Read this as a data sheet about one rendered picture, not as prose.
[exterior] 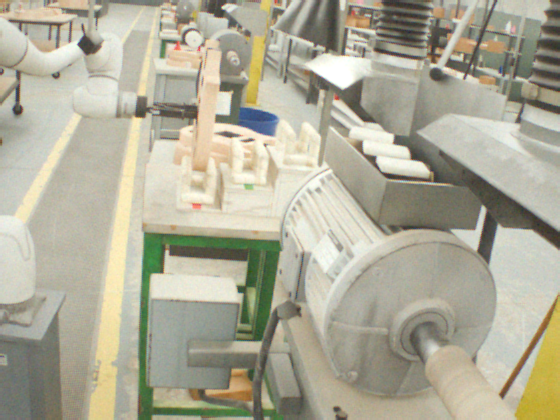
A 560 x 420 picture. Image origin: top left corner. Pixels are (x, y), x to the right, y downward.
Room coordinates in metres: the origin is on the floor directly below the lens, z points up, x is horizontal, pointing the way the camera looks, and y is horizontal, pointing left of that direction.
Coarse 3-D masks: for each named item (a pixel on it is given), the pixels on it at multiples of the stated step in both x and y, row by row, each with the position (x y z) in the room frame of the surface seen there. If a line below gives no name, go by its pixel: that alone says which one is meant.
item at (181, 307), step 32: (160, 288) 0.96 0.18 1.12; (192, 288) 0.98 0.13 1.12; (224, 288) 1.00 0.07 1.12; (160, 320) 0.92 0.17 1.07; (192, 320) 0.94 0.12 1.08; (224, 320) 0.95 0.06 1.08; (160, 352) 0.93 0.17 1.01; (160, 384) 0.93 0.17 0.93; (192, 384) 0.94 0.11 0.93; (224, 384) 0.95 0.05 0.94
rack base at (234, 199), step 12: (228, 180) 1.93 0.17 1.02; (228, 192) 1.86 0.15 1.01; (240, 192) 1.87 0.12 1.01; (252, 192) 1.88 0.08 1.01; (264, 192) 1.88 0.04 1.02; (228, 204) 1.86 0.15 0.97; (240, 204) 1.87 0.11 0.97; (252, 204) 1.88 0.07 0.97; (264, 204) 1.88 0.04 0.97; (252, 216) 1.88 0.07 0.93; (264, 216) 1.89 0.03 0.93
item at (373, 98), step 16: (320, 64) 1.28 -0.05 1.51; (336, 64) 1.22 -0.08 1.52; (352, 64) 1.24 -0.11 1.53; (368, 64) 1.29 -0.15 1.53; (336, 80) 1.12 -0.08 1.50; (352, 80) 1.08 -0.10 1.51; (368, 80) 1.07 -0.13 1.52; (384, 80) 1.07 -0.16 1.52; (400, 80) 1.10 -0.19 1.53; (352, 96) 1.37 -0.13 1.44; (368, 96) 1.07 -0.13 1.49; (384, 96) 1.07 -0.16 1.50; (400, 96) 1.08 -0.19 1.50; (416, 96) 1.09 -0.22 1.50; (368, 112) 1.07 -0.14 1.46; (384, 112) 1.08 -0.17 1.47; (400, 112) 1.08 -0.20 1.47; (384, 128) 1.08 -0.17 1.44; (400, 128) 1.08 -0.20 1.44
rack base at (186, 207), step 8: (176, 184) 2.05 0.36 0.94; (192, 184) 2.07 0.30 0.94; (216, 184) 2.11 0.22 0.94; (176, 192) 1.96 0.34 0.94; (192, 192) 1.99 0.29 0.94; (200, 192) 2.00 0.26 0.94; (216, 192) 2.03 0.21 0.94; (176, 200) 1.89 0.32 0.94; (216, 200) 1.95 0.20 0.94; (176, 208) 1.83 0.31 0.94; (184, 208) 1.83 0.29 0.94; (208, 208) 1.86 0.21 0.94; (216, 208) 1.87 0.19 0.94
